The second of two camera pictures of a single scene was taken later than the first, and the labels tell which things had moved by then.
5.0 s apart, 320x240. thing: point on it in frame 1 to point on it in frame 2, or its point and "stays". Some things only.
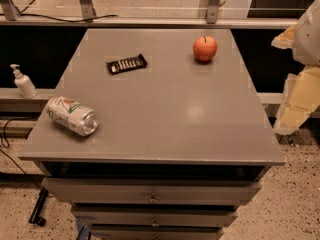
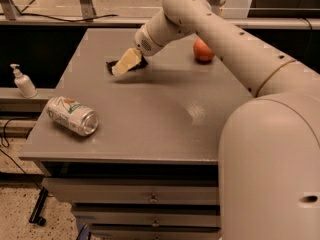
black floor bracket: x=36 y=212 stays
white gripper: x=308 y=41 to x=144 y=43
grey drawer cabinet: x=179 y=145 stays
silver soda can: x=73 y=115 stays
